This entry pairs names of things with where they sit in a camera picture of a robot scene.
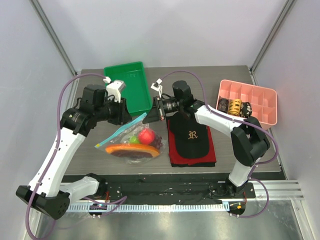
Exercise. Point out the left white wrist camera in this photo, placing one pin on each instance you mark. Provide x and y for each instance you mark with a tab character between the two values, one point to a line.
114	89

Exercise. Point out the left aluminium frame post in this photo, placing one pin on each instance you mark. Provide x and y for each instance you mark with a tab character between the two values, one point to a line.
52	35

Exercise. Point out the orange papaya slice toy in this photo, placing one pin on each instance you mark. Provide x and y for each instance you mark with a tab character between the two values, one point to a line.
132	150

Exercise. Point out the yellow tiger rolled sock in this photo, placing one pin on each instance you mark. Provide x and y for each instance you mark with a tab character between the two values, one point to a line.
234	107

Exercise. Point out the white slotted cable duct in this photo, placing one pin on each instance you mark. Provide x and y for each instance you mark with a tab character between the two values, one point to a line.
90	207

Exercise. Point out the aluminium frame post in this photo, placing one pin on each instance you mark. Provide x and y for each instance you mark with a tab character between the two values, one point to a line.
52	35
279	21

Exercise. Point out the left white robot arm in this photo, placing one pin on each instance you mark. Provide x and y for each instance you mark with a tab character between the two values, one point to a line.
44	192

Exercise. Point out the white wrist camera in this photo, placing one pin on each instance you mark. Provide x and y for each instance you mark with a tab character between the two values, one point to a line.
156	86
114	89

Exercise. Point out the dark patterned rolled sock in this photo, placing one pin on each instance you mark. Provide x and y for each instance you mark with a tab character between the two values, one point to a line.
223	105

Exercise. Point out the black embroidered cap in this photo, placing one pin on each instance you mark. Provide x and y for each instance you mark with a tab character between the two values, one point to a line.
191	138

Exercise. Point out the right aluminium frame post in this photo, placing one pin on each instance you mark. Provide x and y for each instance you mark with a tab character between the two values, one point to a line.
279	21

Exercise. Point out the clear zip top bag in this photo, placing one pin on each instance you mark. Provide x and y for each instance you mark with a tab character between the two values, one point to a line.
123	134

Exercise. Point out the purple toy grapes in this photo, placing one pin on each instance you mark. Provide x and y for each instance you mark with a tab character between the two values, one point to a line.
157	142

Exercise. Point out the green toy fruit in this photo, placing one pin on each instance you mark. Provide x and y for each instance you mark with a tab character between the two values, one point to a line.
134	140

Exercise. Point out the black floral rolled sock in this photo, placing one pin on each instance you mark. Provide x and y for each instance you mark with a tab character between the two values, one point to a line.
245	110

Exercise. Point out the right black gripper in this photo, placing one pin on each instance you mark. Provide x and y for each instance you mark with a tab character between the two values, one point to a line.
159	109

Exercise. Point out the red and black folded cloth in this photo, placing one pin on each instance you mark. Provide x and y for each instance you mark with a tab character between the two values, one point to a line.
177	161

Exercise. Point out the red toy apple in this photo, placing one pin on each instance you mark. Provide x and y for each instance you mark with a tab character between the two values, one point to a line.
146	136

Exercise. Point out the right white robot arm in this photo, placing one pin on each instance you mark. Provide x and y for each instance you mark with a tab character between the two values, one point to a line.
248	138

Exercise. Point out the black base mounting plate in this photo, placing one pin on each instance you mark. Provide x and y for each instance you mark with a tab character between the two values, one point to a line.
172	189

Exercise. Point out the green plastic tray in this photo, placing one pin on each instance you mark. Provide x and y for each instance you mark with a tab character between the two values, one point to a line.
136	90

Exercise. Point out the pink divided organizer box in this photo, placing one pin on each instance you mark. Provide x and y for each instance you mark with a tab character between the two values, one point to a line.
263	100

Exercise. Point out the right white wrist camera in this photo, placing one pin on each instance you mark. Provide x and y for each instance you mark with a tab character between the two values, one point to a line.
156	86

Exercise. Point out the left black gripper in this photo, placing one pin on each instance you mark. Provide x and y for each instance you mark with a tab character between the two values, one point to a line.
123	116

